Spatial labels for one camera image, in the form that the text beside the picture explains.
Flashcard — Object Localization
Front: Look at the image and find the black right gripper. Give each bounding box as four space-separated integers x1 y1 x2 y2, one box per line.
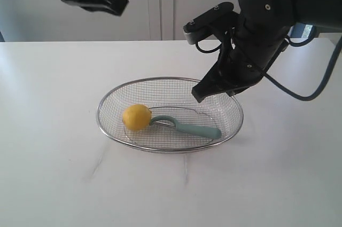
191 14 290 103

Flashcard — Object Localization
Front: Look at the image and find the teal handled peeler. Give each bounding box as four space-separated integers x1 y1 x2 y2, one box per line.
150 115 222 139

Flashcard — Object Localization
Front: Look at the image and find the yellow lemon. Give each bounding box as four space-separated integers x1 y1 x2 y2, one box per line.
122 104 152 131

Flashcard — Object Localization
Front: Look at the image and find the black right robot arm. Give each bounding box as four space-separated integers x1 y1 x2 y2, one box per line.
183 0 341 102

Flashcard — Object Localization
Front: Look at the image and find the oval wire mesh basket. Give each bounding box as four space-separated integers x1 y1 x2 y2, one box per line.
96 77 244 153

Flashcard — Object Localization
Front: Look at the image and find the black right camera cable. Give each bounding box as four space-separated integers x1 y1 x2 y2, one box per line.
196 28 233 53

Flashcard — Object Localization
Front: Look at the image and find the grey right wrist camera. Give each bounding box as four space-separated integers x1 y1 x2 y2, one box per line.
183 2 238 45

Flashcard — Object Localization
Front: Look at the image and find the teal cable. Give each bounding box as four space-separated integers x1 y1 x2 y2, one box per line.
263 41 342 102

